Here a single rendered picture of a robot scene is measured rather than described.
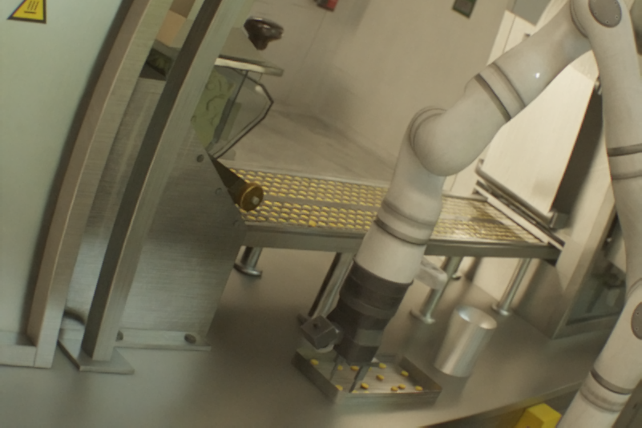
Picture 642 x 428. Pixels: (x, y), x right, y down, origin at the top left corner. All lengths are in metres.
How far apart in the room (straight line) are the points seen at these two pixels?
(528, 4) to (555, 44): 4.98
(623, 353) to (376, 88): 5.68
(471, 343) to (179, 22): 0.69
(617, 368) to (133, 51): 0.74
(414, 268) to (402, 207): 0.08
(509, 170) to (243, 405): 0.93
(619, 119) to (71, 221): 0.67
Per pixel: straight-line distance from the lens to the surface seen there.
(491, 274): 2.13
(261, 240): 1.41
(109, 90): 1.02
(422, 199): 1.30
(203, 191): 1.29
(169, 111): 1.10
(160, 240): 1.29
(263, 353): 1.45
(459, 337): 1.62
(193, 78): 1.10
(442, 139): 1.26
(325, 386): 1.40
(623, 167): 1.30
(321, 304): 1.60
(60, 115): 1.03
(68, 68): 1.01
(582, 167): 2.02
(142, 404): 1.18
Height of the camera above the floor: 1.37
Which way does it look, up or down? 15 degrees down
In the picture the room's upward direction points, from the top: 23 degrees clockwise
